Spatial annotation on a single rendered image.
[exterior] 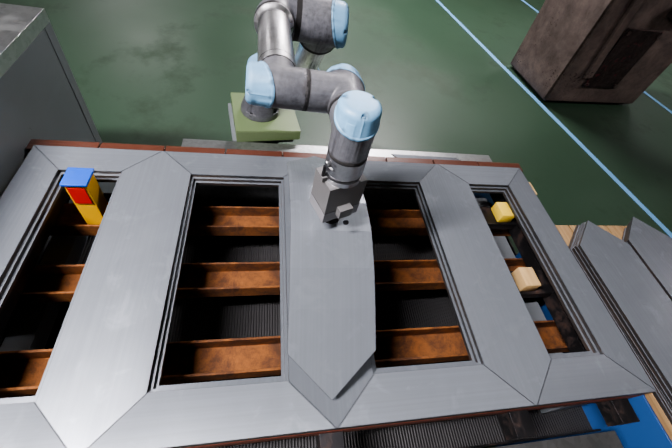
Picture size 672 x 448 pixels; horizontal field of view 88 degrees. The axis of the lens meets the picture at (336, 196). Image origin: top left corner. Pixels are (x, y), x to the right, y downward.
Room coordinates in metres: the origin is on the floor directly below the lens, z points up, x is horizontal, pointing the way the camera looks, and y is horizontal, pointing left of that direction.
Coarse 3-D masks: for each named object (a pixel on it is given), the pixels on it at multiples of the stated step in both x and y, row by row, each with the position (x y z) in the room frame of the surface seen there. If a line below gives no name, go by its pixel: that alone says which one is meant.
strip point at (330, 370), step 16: (304, 352) 0.22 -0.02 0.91; (320, 352) 0.23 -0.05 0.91; (336, 352) 0.24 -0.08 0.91; (352, 352) 0.24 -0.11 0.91; (368, 352) 0.25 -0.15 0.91; (304, 368) 0.19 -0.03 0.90; (320, 368) 0.20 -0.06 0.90; (336, 368) 0.21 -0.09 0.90; (352, 368) 0.22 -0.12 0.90; (320, 384) 0.18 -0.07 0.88; (336, 384) 0.19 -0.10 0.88
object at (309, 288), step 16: (304, 272) 0.35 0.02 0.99; (320, 272) 0.36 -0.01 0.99; (336, 272) 0.37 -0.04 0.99; (352, 272) 0.38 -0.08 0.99; (368, 272) 0.39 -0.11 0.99; (304, 288) 0.32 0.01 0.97; (320, 288) 0.33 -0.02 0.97; (336, 288) 0.34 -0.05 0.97; (352, 288) 0.35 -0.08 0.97; (368, 288) 0.36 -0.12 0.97; (304, 304) 0.29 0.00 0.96; (320, 304) 0.30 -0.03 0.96; (336, 304) 0.31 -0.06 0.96; (352, 304) 0.32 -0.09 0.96; (368, 304) 0.33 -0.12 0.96
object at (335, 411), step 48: (48, 192) 0.45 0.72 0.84; (192, 192) 0.58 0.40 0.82; (288, 192) 0.66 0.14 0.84; (480, 192) 0.91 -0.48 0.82; (288, 240) 0.50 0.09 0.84; (432, 240) 0.64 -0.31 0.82; (528, 240) 0.75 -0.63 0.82; (0, 288) 0.21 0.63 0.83; (288, 288) 0.37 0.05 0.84; (192, 384) 0.13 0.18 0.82
